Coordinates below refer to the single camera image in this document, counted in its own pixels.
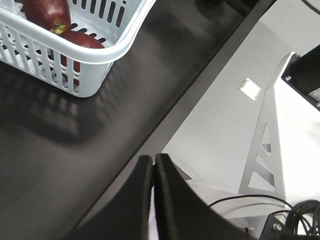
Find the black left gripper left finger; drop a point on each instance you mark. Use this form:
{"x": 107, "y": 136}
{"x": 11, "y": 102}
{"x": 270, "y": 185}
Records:
{"x": 126, "y": 216}

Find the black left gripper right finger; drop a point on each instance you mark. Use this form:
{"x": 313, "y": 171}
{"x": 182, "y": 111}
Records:
{"x": 181, "y": 214}

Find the silver floor outlet plate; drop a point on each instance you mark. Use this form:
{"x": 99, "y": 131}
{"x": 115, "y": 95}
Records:
{"x": 250, "y": 89}

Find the black wooden produce stand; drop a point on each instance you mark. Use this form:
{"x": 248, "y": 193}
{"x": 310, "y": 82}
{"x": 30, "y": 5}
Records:
{"x": 60, "y": 153}

